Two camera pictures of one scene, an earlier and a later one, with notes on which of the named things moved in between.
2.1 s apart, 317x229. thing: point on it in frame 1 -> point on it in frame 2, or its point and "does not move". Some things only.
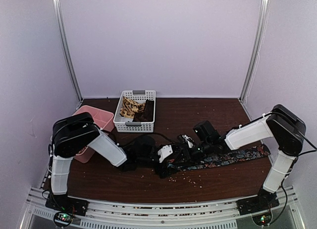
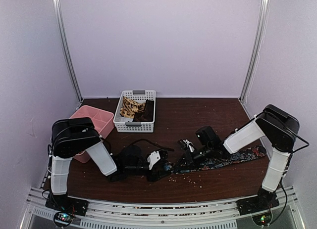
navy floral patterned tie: [219, 158] does not move
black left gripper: [170, 171] -> [154, 176]
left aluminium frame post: [56, 2] does not move
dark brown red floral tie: [148, 114] does not move
